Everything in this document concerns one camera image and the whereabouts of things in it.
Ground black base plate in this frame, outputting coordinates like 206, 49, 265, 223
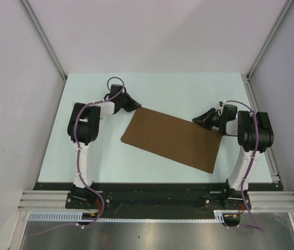
34, 182, 283, 210

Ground brown cloth napkin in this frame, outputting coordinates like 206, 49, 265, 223
121, 108, 222, 173

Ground white slotted cable duct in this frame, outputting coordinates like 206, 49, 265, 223
28, 209, 241, 223

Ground aluminium frame post left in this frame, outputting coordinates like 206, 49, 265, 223
19, 0, 68, 80

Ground aluminium frame post right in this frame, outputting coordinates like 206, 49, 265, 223
246, 0, 294, 81

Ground aluminium frame rail front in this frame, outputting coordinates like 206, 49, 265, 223
18, 190, 294, 213

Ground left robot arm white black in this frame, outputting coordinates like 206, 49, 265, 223
67, 84, 142, 208

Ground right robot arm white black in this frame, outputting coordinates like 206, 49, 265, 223
192, 101, 274, 209

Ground aluminium frame post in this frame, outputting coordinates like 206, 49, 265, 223
246, 0, 294, 81
19, 0, 68, 80

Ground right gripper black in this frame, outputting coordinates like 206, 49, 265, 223
193, 107, 225, 130

